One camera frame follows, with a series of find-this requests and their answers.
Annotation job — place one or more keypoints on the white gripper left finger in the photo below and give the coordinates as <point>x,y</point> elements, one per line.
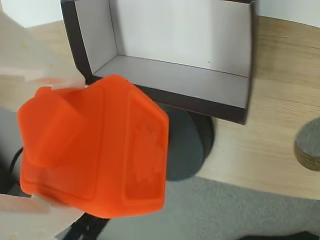
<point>22,220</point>

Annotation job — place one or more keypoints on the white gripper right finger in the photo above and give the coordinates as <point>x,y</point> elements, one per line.
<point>37,50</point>

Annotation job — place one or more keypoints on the orange square block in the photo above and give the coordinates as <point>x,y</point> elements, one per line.
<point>100,150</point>

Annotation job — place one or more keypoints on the brown cardboard box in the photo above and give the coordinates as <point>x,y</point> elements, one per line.
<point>175,80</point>

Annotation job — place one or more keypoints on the white paper sheet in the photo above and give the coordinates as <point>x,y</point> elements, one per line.
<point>287,8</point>
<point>37,12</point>

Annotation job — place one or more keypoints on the black round base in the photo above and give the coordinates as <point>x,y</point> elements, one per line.
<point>186,150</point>

